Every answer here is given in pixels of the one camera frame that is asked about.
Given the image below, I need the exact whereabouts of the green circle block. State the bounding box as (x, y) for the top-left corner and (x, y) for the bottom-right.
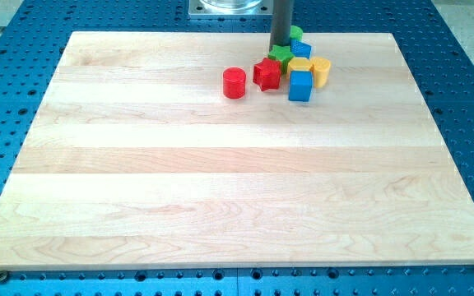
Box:
(289, 25), (304, 41)

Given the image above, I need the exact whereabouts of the blue cube block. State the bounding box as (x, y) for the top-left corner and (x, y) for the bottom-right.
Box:
(288, 71), (313, 102)

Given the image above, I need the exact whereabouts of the green star block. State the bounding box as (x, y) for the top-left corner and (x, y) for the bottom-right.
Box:
(267, 45), (295, 74)

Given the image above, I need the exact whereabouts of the red cylinder block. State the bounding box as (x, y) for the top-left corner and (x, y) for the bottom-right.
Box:
(222, 67), (246, 99)

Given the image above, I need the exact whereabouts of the left board stop screw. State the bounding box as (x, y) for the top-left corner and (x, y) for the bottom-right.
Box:
(0, 271), (10, 283)

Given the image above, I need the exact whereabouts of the yellow hexagon block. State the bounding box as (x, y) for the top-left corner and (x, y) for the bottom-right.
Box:
(286, 57), (313, 77)

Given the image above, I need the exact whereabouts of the light wooden board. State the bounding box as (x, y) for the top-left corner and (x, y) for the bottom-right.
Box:
(0, 31), (474, 271)

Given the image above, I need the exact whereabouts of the blue triangle block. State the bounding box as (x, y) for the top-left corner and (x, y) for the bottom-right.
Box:
(290, 39), (312, 59)

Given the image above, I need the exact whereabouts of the yellow heart block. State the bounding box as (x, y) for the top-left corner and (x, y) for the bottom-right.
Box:
(310, 56), (332, 88)

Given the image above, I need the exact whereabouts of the red star block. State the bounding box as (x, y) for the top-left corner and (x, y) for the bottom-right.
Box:
(253, 58), (281, 91)

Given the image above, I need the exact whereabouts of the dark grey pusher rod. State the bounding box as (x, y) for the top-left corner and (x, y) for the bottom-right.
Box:
(269, 0), (295, 50)

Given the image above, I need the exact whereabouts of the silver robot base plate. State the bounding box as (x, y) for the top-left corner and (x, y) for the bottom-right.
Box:
(188, 0), (273, 16)

